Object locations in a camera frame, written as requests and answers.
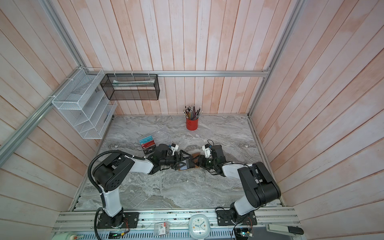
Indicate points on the clear acrylic card display stand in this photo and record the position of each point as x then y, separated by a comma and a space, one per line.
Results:
160, 136

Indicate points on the white wire mesh shelf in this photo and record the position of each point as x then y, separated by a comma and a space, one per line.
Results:
84, 104

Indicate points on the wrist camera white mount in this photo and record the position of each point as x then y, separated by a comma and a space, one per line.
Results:
174, 148
208, 149

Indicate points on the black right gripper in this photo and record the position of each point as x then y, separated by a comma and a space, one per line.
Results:
201, 161

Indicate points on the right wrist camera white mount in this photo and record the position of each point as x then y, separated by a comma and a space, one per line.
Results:
208, 149

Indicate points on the black VIP card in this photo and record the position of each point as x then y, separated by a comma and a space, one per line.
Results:
149, 150

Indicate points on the black mesh wall basket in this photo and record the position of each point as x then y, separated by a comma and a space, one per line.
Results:
131, 87

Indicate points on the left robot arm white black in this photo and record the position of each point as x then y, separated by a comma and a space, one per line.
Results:
107, 171

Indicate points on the green circuit board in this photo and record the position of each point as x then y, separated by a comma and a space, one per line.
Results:
115, 235
242, 234

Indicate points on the small red white box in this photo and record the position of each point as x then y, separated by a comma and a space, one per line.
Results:
161, 229

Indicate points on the red VIP card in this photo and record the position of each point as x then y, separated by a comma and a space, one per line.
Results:
148, 144

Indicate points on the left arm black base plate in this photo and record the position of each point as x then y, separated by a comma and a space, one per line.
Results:
121, 220

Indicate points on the white analog clock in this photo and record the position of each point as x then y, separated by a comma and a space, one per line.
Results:
199, 227

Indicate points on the green circuit board right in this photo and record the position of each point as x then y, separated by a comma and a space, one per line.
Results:
242, 234

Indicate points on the red metal pencil bucket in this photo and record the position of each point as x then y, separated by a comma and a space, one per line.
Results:
192, 125

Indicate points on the bundle of coloured pencils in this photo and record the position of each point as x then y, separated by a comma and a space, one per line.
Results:
192, 113

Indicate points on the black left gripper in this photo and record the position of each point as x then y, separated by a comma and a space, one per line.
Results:
176, 166

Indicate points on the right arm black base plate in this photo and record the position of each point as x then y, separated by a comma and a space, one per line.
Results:
231, 218

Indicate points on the aluminium mounting rail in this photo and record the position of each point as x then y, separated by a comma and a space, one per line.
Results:
141, 223

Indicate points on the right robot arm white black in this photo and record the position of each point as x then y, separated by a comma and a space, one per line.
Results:
258, 185

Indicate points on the green circuit board left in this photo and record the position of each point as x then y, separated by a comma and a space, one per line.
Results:
115, 235

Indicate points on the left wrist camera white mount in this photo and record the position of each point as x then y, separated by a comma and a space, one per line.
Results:
174, 148

